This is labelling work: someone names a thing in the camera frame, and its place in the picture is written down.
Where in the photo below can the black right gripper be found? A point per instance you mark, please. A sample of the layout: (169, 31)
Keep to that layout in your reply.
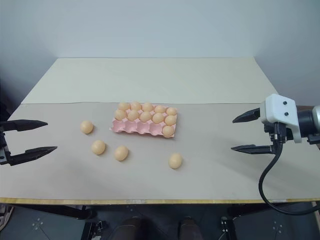
(287, 135)

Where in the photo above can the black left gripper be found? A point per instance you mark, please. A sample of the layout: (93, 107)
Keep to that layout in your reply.
(3, 150)

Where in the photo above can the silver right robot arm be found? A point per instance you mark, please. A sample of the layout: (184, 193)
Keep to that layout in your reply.
(306, 120)

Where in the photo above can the pink egg tray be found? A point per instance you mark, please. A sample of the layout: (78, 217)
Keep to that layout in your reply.
(132, 126)

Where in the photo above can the tan egg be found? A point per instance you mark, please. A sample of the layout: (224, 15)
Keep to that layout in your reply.
(168, 131)
(171, 111)
(175, 160)
(123, 106)
(170, 120)
(121, 153)
(133, 115)
(160, 109)
(145, 116)
(98, 147)
(86, 127)
(120, 114)
(158, 118)
(147, 107)
(136, 105)

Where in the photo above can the black stand foot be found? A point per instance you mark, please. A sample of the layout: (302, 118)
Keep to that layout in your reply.
(225, 227)

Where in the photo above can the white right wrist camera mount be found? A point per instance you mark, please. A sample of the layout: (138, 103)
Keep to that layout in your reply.
(275, 107)

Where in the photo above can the black table frame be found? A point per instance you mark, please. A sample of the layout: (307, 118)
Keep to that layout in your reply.
(75, 212)

